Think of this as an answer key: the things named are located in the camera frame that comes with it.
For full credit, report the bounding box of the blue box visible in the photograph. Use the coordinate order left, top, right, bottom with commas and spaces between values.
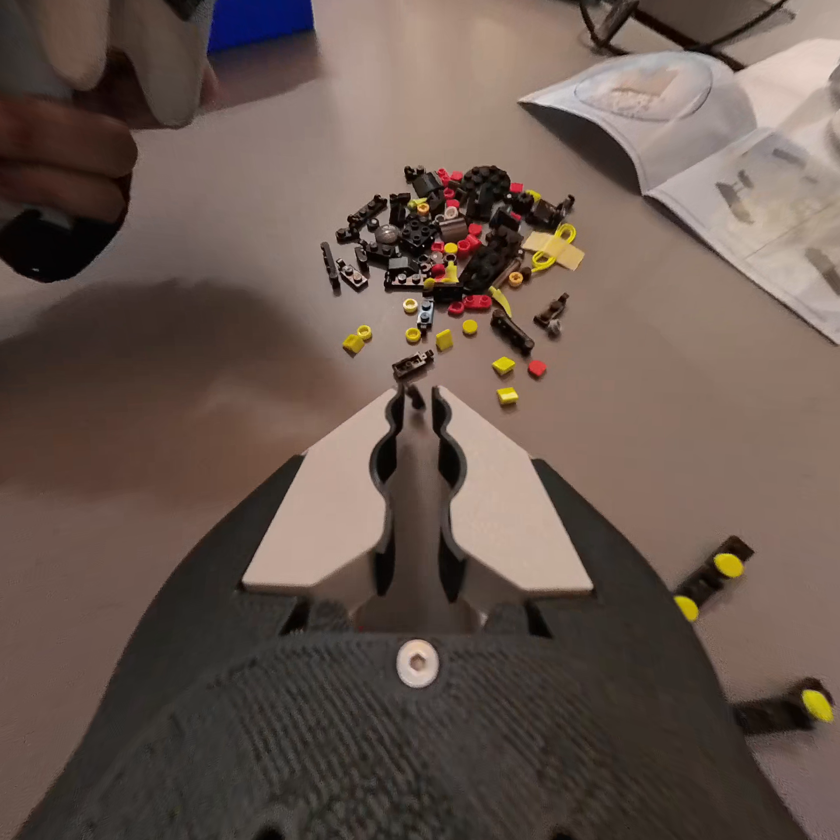
209, 0, 315, 55

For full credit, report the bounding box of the black cable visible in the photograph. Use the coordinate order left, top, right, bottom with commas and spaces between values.
577, 0, 788, 70

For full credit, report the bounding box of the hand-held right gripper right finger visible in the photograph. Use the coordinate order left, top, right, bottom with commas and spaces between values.
430, 385, 596, 627

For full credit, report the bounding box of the lego instruction booklet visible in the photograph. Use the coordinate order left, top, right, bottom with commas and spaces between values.
518, 38, 840, 345

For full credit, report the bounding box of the yellow lego string on card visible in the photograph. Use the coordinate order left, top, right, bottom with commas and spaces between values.
523, 223, 585, 273

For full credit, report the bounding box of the pile of lego pieces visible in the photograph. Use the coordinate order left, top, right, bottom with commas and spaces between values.
320, 164, 585, 408

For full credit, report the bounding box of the person's left hand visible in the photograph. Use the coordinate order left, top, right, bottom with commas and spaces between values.
0, 56, 221, 227

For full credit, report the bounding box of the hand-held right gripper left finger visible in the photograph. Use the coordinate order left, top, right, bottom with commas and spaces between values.
240, 386, 406, 626

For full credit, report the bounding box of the black red yellow lego model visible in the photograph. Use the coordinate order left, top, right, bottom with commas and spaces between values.
675, 535, 836, 736

